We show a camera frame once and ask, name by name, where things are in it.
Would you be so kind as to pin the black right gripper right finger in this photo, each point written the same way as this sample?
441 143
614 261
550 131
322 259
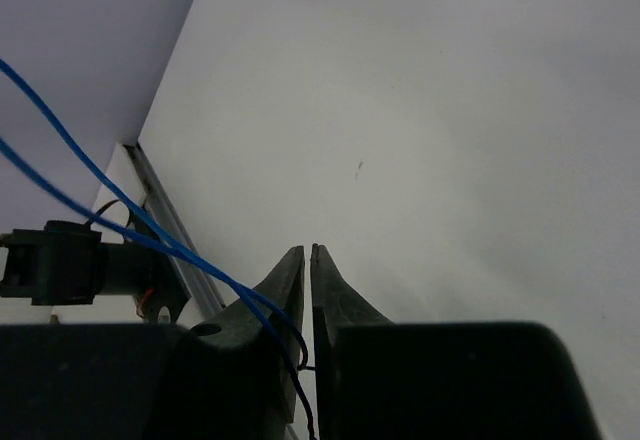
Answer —
376 379

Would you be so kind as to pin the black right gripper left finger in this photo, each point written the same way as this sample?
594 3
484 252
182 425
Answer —
223 379

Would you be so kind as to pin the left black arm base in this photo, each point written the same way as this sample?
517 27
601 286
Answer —
67 264

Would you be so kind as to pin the aluminium front rail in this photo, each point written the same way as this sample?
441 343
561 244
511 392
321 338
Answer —
199 285

